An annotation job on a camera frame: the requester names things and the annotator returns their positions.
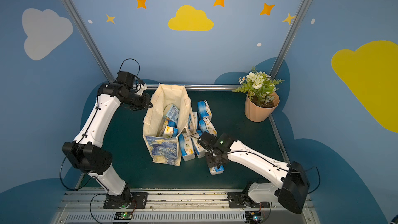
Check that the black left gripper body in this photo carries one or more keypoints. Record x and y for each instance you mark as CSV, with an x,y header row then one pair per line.
x,y
145,101

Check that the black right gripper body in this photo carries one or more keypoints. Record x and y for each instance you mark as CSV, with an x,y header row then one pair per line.
x,y
216,159

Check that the purple snail tissue pack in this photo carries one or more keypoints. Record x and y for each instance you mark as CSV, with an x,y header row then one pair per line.
x,y
216,170

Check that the canvas bag starry night print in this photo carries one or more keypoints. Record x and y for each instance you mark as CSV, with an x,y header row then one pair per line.
x,y
166,150

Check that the blue floral tissue pack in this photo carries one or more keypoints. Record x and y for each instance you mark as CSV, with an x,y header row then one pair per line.
x,y
171,112

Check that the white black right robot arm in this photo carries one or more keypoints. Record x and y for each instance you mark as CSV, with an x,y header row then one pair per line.
x,y
288,183

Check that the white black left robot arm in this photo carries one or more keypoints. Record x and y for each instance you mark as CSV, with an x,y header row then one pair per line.
x,y
86,153

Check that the tissue pack beside bag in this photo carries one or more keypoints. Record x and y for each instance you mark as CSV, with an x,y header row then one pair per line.
x,y
193,122

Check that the blue white tissue pack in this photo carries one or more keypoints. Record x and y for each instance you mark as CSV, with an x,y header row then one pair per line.
x,y
205,125

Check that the tissue pack back row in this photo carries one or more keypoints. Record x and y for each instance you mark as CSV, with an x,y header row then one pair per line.
x,y
204,110

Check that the pink ribbed plant pot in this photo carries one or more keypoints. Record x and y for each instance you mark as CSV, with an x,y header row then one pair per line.
x,y
259,114

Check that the artificial white flower plant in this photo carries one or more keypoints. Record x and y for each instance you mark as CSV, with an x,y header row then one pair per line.
x,y
259,86

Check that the right green circuit board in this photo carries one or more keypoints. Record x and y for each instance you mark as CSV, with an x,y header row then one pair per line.
x,y
253,218

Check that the green circuit board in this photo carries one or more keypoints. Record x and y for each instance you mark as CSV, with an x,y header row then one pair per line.
x,y
253,218
123,216

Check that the left green circuit board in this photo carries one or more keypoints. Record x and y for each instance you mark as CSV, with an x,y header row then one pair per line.
x,y
123,216

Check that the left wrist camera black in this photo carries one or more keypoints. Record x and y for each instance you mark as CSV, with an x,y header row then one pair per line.
x,y
127,79

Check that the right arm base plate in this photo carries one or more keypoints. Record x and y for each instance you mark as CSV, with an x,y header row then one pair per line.
x,y
241,200

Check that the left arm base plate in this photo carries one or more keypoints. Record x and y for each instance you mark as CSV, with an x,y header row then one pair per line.
x,y
128,200

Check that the aluminium rail frame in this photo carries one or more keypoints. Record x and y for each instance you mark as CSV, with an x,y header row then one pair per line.
x,y
174,206

